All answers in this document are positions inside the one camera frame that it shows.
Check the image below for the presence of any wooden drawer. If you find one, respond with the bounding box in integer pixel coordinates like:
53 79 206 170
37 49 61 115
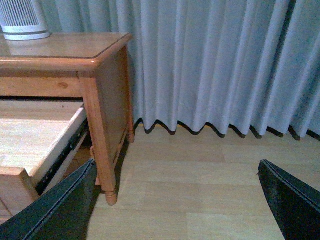
0 99 87 223

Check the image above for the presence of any white slatted air purifier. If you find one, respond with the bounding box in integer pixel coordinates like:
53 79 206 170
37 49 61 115
0 0 51 41

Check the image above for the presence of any wooden nightstand cabinet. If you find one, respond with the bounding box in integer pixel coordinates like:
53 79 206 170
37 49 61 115
0 33 135 206

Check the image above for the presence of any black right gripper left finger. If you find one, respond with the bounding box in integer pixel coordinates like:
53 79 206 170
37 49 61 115
0 159 97 240

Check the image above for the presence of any black drawer slide rail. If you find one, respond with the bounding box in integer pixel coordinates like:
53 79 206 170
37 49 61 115
35 119 89 196

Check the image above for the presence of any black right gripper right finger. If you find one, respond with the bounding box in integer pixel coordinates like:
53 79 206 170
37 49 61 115
258 159 320 240

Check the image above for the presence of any grey-green pleated curtain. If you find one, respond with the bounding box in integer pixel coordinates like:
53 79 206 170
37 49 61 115
40 0 320 137

